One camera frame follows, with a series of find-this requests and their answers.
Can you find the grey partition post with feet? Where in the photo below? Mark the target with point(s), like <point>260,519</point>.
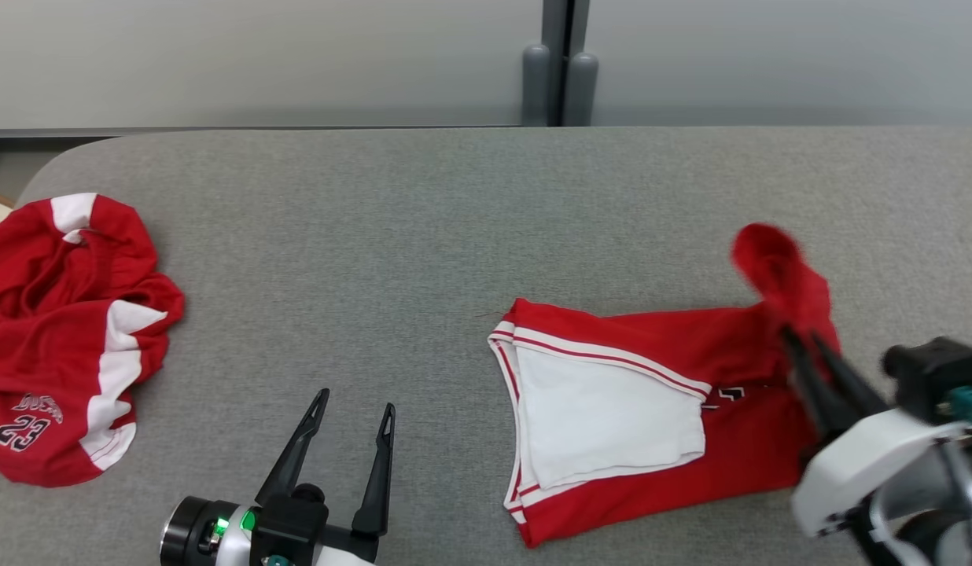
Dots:
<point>557,55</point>

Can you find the red jersey with number 23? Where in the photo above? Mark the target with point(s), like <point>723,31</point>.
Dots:
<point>46,314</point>

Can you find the red and white shorts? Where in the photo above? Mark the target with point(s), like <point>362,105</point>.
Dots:
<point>761,440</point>

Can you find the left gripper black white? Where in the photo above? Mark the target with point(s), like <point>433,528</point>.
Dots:
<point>289,527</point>

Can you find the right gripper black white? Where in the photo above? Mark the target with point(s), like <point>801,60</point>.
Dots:
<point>863,464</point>

